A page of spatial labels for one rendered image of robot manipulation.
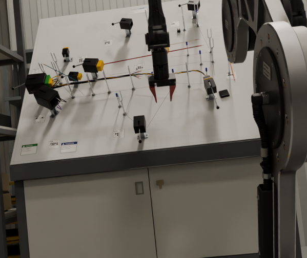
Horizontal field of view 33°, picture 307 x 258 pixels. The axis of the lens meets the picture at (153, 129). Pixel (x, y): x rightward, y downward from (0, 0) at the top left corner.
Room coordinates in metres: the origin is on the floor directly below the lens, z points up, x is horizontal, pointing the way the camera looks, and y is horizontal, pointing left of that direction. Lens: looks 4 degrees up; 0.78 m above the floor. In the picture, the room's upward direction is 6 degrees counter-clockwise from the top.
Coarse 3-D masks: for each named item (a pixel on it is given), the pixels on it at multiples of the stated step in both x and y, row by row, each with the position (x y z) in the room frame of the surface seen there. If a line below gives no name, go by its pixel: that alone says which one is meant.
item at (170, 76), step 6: (156, 66) 1.87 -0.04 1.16; (162, 66) 1.87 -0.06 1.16; (168, 66) 1.90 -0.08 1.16; (156, 72) 1.88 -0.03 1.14; (162, 72) 1.88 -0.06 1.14; (168, 72) 1.90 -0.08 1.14; (150, 78) 1.91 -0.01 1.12; (156, 78) 1.90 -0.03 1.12; (162, 78) 1.89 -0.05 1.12; (168, 78) 1.90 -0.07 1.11; (174, 78) 1.89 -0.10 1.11
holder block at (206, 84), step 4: (204, 80) 2.24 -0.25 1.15; (208, 80) 2.24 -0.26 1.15; (212, 80) 2.23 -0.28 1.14; (204, 84) 2.24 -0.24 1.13; (208, 84) 2.22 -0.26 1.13; (212, 84) 2.22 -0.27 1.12; (208, 88) 2.21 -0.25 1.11; (212, 88) 2.22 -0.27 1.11; (208, 92) 2.23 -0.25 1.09; (216, 92) 2.24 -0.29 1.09
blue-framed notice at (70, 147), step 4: (64, 144) 2.26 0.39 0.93; (68, 144) 2.26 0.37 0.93; (72, 144) 2.25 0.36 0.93; (76, 144) 2.25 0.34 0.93; (60, 148) 2.25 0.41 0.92; (64, 148) 2.24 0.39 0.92; (68, 148) 2.24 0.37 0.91; (72, 148) 2.24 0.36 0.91; (76, 148) 2.23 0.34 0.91; (60, 152) 2.24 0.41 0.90; (64, 152) 2.23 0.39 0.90; (68, 152) 2.23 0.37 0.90; (72, 152) 2.23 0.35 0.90
